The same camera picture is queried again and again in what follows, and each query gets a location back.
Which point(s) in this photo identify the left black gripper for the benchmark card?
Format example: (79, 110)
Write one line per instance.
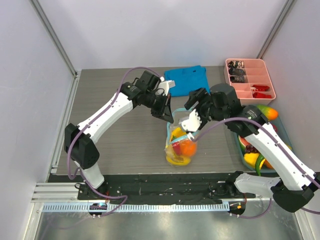
(165, 114)

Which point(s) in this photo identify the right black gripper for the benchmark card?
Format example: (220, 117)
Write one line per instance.
(201, 100)

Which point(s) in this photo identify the red toy chili pepper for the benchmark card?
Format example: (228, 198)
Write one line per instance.
(177, 148)

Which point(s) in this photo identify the clear zip top bag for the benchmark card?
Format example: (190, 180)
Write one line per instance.
(170, 127)

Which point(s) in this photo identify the toy orange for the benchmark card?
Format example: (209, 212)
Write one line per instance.
(188, 148)

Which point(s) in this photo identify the yellow toy mango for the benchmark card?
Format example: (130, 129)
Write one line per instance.
(178, 161)

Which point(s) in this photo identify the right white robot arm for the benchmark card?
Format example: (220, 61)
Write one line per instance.
(296, 183)

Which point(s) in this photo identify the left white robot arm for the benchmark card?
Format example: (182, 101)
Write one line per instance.
(149, 90)

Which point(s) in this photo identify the blue folded cloth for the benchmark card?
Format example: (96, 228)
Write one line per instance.
(187, 80)

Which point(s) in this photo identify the black clips in tray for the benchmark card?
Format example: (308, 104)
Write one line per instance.
(236, 70)

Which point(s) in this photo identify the pink compartment tray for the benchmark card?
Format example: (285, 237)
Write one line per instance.
(256, 74)

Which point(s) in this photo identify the red clips in tray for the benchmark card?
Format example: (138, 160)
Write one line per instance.
(260, 91)

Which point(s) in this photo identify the toy watermelon slice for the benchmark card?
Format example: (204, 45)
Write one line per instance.
(242, 143)

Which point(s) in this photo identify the toy grapes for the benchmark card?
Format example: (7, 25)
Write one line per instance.
(250, 149)

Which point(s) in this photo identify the toy starfruit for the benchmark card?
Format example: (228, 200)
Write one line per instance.
(251, 158)

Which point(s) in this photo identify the teal fruit tray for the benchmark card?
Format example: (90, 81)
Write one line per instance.
(281, 132)

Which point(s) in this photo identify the green toy chili pepper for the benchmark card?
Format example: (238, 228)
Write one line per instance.
(259, 163)

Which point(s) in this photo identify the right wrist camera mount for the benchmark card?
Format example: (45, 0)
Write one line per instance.
(191, 123)

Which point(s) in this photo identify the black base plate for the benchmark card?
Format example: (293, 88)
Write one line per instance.
(163, 189)

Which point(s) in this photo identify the slotted cable duct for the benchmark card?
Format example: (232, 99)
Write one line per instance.
(92, 207)

